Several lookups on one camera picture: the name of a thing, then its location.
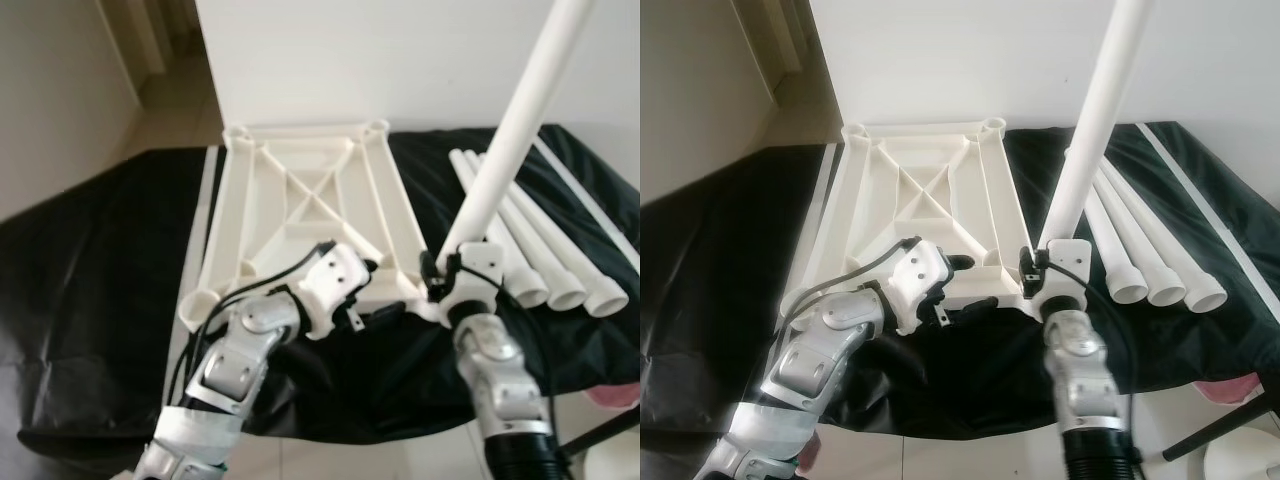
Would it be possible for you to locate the white plastic table top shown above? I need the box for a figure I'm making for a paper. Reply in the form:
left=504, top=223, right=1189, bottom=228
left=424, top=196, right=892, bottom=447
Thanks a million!
left=785, top=115, right=1041, bottom=321
left=178, top=118, right=446, bottom=331

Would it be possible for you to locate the white plastic table leg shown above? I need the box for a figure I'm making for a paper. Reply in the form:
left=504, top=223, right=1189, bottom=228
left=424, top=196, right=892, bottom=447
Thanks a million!
left=1036, top=0, right=1154, bottom=251
left=1080, top=175, right=1152, bottom=305
left=1100, top=155, right=1229, bottom=315
left=465, top=150, right=590, bottom=314
left=450, top=148, right=552, bottom=310
left=478, top=150, right=632, bottom=320
left=1090, top=160, right=1187, bottom=309
left=436, top=0, right=599, bottom=263

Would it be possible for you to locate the pink fabric item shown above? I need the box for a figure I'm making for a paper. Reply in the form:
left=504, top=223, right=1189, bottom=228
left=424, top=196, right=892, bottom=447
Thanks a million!
left=585, top=382, right=640, bottom=409
left=1205, top=378, right=1280, bottom=403

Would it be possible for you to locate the black metal stand leg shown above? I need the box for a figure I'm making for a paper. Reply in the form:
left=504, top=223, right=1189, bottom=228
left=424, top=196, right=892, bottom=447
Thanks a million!
left=1165, top=405, right=1280, bottom=461
left=555, top=410, right=640, bottom=456

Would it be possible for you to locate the black cloth table cover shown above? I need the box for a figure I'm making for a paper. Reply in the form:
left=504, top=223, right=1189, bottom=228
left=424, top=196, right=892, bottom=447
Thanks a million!
left=0, top=125, right=640, bottom=451
left=640, top=120, right=1280, bottom=441

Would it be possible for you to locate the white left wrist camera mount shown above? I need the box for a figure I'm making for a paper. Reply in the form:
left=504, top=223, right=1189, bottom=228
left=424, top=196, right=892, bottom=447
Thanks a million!
left=295, top=245, right=376, bottom=341
left=880, top=240, right=956, bottom=336

